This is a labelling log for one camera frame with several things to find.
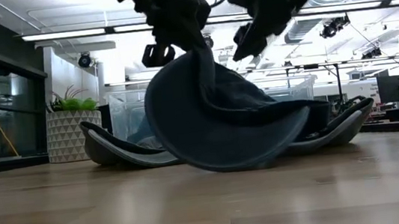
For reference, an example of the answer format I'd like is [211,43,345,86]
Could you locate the long ceiling light bar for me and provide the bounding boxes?
[20,0,399,49]

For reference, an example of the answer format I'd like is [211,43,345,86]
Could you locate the small black monitor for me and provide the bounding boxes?
[99,103,113,135]

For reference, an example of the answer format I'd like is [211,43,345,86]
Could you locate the silver spiral air duct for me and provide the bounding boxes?
[278,0,395,45]

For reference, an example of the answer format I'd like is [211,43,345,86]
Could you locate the clear plastic bin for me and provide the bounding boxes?
[106,87,158,145]
[252,72,320,107]

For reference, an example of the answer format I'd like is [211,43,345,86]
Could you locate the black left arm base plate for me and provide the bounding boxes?
[0,154,52,174]

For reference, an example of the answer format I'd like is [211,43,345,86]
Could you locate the dark glass partition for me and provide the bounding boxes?
[0,0,58,162]

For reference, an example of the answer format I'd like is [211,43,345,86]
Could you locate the black ceiling spotlight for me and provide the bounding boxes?
[360,47,383,61]
[317,14,353,41]
[76,51,94,69]
[202,34,216,50]

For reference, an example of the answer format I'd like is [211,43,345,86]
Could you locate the dark navy baseball cap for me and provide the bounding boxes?
[138,31,338,182]

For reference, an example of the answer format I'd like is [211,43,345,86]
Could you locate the white triangle-patterned planter pot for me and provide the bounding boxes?
[43,106,107,166]

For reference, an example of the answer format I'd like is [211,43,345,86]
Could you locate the green potted plant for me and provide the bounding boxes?
[46,82,100,115]

